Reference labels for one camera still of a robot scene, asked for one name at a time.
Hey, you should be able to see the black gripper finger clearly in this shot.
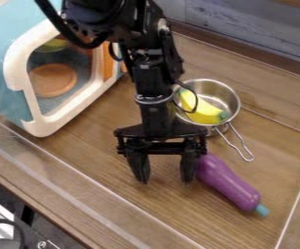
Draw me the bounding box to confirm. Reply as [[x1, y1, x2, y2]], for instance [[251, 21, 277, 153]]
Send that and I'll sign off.
[[126, 152, 151, 184], [180, 153, 197, 183]]

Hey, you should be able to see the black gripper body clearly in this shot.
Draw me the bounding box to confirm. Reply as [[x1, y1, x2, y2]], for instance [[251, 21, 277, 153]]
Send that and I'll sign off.
[[114, 96, 208, 158]]

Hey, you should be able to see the purple toy eggplant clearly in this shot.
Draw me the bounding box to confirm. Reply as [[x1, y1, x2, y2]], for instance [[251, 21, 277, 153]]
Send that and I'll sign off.
[[197, 154, 271, 217]]

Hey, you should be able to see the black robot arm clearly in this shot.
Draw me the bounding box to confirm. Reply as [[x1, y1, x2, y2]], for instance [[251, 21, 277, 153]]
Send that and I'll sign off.
[[62, 0, 208, 183]]

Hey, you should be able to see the yellow toy banana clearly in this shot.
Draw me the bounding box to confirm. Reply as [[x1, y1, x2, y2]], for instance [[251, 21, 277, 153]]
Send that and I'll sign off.
[[179, 89, 229, 125]]

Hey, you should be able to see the orange microwave turntable plate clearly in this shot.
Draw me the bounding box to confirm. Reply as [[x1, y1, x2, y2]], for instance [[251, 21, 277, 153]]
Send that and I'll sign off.
[[29, 63, 77, 97]]

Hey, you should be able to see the blue toy microwave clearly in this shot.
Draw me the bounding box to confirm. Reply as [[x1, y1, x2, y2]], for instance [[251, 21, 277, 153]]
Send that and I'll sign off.
[[0, 0, 126, 137]]

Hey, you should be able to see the silver pot with wire handle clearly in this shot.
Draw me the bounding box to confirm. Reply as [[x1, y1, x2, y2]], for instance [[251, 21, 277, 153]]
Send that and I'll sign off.
[[175, 79, 255, 161]]

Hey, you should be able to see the black cable bottom left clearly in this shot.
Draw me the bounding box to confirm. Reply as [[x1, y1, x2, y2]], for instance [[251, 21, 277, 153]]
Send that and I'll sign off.
[[0, 218, 28, 249]]

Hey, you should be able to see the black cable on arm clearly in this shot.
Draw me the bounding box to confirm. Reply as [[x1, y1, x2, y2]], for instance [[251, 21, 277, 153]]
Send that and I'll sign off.
[[33, 0, 116, 51]]

